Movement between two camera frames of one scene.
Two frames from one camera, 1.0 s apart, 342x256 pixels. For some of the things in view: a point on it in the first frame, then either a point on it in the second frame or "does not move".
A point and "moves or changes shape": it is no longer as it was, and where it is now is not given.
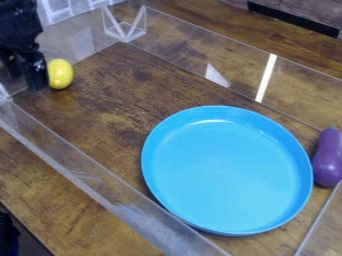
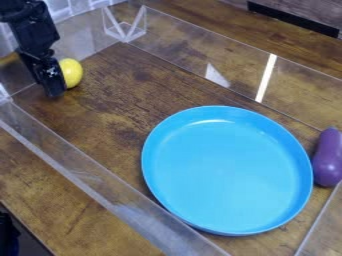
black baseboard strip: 315,26 does not move
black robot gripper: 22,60 to 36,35
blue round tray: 231,169 does not move
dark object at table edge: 10,234 does not move
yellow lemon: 61,73 moves or changes shape
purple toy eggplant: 328,163 does not move
